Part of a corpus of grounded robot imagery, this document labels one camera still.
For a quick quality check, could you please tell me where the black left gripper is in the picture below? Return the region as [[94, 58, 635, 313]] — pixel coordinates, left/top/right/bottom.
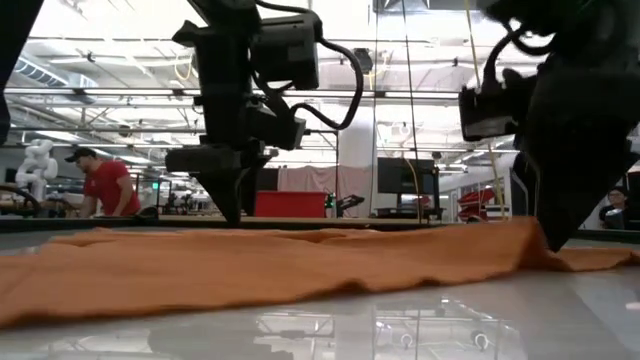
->
[[164, 89, 274, 226]]

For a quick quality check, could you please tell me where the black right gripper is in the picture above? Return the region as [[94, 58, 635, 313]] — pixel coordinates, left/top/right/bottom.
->
[[519, 59, 640, 253]]

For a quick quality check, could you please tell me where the orange towel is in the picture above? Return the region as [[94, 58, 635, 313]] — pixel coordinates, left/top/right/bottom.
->
[[0, 215, 640, 329]]

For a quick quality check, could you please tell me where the person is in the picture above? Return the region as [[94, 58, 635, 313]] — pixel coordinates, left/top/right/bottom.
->
[[63, 146, 143, 219], [598, 186, 632, 231]]

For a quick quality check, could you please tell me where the red plastic bin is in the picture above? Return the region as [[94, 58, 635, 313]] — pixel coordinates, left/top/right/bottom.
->
[[254, 190, 329, 219]]

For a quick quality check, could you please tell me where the black background device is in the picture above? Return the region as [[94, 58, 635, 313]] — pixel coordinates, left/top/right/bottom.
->
[[327, 193, 366, 219]]

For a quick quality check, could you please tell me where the white building column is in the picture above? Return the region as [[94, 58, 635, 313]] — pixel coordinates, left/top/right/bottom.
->
[[339, 119, 377, 219]]

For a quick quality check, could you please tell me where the black monitor on stand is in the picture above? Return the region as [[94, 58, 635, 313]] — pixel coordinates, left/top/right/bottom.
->
[[377, 157, 441, 221]]

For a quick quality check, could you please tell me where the long ceiling light bar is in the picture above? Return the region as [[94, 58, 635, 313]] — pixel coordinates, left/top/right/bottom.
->
[[4, 88, 461, 99]]

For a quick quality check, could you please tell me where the white humanoid robot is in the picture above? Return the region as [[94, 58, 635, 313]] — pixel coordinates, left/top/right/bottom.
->
[[14, 138, 60, 202]]

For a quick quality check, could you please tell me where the black curved hoop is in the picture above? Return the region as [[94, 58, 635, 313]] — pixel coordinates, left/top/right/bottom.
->
[[0, 183, 44, 217]]

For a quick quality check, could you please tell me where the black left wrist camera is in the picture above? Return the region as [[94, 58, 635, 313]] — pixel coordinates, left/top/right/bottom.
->
[[249, 102, 307, 151]]

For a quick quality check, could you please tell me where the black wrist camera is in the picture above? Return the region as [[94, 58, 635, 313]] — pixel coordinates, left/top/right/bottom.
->
[[458, 69, 534, 144], [249, 102, 307, 151]]

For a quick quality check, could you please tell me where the red metal frame object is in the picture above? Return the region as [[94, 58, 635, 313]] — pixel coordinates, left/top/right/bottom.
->
[[457, 187, 501, 224]]

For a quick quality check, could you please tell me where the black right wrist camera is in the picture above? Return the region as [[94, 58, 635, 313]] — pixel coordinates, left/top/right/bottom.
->
[[458, 69, 534, 144]]

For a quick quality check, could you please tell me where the black right camera cable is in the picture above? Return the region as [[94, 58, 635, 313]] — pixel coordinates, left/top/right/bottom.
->
[[482, 22, 556, 94]]

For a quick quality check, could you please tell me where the black camera cable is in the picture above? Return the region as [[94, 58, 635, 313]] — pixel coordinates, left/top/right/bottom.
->
[[482, 22, 556, 94], [254, 0, 365, 131]]

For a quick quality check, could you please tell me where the black left camera cable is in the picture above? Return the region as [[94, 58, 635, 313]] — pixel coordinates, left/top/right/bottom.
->
[[254, 0, 365, 131]]

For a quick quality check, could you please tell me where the black ceiling cable reel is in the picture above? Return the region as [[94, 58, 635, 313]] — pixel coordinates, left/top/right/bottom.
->
[[352, 47, 375, 76]]

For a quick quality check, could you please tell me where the yellow hanging cable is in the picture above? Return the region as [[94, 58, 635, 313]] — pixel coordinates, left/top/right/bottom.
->
[[463, 0, 507, 224]]

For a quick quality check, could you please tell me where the black hanging cable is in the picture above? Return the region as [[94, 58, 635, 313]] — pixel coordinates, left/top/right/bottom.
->
[[401, 0, 422, 224]]

